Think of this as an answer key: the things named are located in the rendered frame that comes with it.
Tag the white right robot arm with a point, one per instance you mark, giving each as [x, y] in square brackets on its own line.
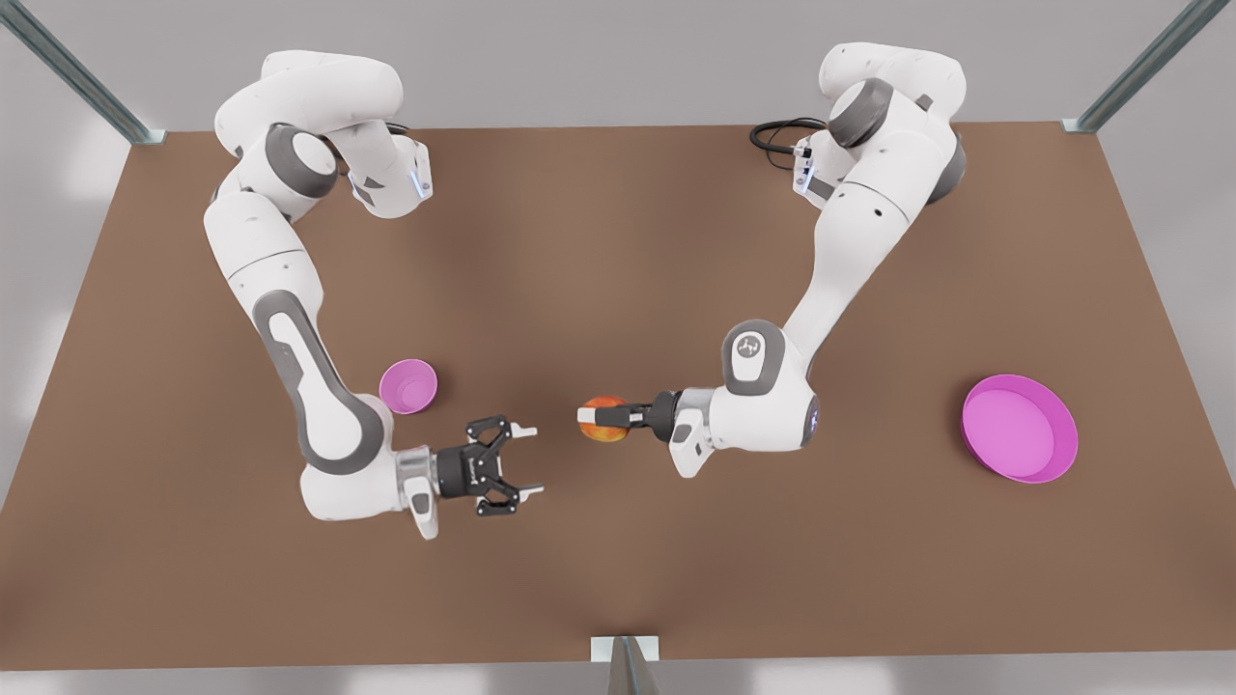
[319, 396]

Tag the small pink bowl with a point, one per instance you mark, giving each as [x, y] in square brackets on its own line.
[408, 386]

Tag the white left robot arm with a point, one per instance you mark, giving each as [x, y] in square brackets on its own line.
[850, 222]

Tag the silver frame post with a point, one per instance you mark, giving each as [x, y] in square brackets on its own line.
[1144, 63]
[72, 68]
[628, 666]

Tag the large pink plate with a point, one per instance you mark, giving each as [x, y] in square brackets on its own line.
[1019, 430]

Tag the red yellow apple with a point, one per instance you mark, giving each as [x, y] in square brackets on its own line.
[606, 433]

